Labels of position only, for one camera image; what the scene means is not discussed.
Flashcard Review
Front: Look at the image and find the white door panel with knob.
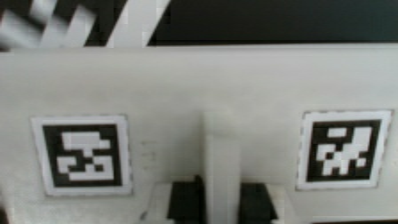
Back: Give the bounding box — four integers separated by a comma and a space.
0, 44, 398, 224

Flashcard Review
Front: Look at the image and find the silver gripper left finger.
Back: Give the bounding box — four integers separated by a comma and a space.
141, 175, 207, 224

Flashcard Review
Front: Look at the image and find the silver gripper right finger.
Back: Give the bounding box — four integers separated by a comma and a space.
239, 182, 298, 224

